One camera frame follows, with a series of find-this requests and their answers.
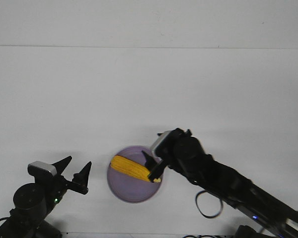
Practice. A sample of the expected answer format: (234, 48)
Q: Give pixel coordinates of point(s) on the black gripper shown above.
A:
(177, 155)
(57, 186)

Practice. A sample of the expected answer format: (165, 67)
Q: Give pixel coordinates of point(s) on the yellow corn cob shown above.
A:
(131, 168)

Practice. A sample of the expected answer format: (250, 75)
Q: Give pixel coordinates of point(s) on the purple round plate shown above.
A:
(130, 189)

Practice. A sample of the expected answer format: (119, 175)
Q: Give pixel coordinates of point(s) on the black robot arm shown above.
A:
(33, 202)
(229, 186)

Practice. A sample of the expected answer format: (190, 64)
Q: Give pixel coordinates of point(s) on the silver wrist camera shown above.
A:
(39, 169)
(163, 139)

